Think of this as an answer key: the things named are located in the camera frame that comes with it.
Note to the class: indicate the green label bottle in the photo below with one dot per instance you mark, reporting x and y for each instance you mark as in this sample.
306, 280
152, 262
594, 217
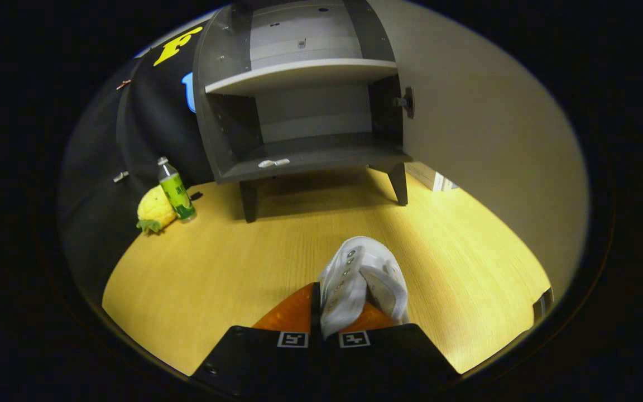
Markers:
176, 192

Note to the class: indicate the silver clip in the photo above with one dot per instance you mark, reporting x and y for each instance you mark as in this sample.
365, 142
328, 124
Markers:
120, 177

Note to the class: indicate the white shoe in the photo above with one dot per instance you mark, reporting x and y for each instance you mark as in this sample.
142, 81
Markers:
349, 279

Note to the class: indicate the black backdrop cloth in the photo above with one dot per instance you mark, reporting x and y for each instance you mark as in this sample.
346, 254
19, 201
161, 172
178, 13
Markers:
148, 128

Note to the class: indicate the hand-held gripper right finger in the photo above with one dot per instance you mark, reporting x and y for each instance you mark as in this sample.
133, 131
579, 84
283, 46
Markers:
399, 357

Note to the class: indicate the beige shoe cabinet door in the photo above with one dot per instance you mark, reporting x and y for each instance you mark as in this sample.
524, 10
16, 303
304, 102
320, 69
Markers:
494, 139

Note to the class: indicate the grey shoe cabinet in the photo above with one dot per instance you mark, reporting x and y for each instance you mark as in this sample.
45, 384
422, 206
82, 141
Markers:
310, 151

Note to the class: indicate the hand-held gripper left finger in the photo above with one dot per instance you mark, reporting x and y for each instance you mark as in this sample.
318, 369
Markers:
315, 310

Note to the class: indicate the yellow plush toy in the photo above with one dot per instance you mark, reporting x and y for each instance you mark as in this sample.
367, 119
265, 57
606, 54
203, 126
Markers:
154, 212

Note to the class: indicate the red clip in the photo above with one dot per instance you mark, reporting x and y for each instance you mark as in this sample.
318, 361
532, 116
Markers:
123, 85

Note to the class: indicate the beige cover book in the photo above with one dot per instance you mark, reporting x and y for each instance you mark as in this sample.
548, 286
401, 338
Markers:
425, 176

